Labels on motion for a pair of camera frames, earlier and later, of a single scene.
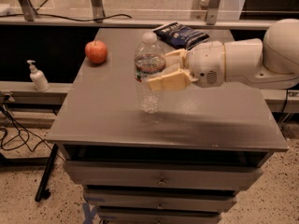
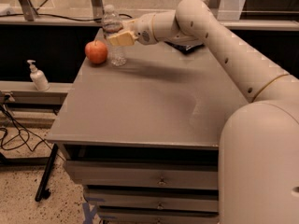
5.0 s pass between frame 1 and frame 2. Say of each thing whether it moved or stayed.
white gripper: moved
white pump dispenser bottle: stayed
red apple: stayed
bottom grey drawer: stayed
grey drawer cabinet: stayed
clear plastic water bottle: moved
